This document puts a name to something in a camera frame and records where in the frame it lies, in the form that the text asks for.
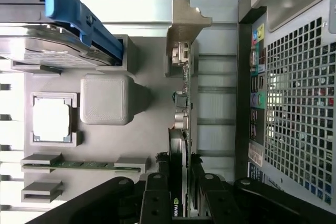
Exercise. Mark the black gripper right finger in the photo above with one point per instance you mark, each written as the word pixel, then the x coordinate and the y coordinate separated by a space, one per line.
pixel 210 203

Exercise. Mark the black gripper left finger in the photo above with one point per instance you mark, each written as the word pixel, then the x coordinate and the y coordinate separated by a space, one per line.
pixel 155 200

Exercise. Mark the blue label sticker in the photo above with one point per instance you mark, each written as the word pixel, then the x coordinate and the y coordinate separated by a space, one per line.
pixel 255 172

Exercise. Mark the beige barcode sticker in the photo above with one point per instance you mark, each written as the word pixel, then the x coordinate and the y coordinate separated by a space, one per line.
pixel 256 155

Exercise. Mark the green RAM stick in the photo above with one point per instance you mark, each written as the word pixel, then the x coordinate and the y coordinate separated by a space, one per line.
pixel 84 164

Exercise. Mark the grey 3D-printed base board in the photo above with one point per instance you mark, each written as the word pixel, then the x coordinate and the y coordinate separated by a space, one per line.
pixel 105 100

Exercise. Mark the silver CPU chip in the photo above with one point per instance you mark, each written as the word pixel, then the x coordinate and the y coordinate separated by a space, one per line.
pixel 51 119

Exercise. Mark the grey perforated PC case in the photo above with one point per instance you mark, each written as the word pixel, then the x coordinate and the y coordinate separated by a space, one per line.
pixel 296 90

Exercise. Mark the hard disk with blue carrier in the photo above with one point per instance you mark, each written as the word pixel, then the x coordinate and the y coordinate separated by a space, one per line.
pixel 78 22

